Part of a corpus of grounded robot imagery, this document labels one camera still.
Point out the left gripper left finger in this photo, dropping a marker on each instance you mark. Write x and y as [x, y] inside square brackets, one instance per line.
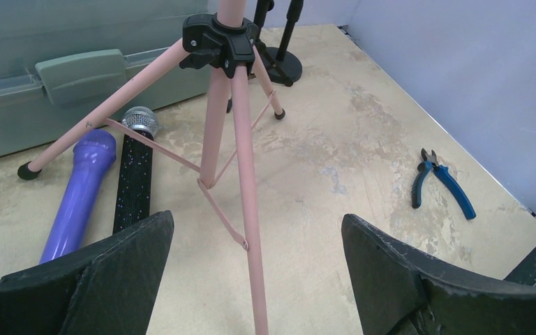
[108, 287]

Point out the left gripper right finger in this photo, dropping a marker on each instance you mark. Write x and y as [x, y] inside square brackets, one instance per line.
[400, 289]

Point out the black silver microphone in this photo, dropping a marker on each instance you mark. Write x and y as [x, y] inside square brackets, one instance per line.
[134, 182]

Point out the purple toy microphone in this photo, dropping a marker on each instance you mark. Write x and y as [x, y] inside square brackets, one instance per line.
[93, 155]

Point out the pink music stand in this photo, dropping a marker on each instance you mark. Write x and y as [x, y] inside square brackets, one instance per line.
[225, 41]

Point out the black tripod mic stand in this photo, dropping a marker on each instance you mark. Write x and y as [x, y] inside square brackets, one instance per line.
[263, 41]

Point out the green plastic storage box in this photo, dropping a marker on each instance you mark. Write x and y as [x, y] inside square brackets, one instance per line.
[60, 59]

